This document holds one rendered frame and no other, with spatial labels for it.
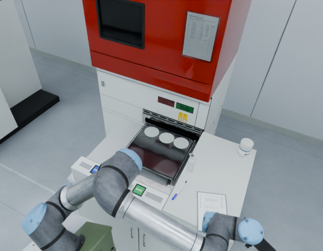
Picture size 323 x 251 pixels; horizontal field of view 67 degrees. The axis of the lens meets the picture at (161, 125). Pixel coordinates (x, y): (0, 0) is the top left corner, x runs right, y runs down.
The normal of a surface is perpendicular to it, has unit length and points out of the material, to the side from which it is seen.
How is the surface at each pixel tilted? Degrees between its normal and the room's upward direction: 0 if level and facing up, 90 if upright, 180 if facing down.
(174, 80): 90
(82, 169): 0
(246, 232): 29
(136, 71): 90
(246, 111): 90
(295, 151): 0
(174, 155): 0
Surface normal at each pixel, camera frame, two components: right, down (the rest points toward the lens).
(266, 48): -0.44, 0.59
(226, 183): 0.05, -0.74
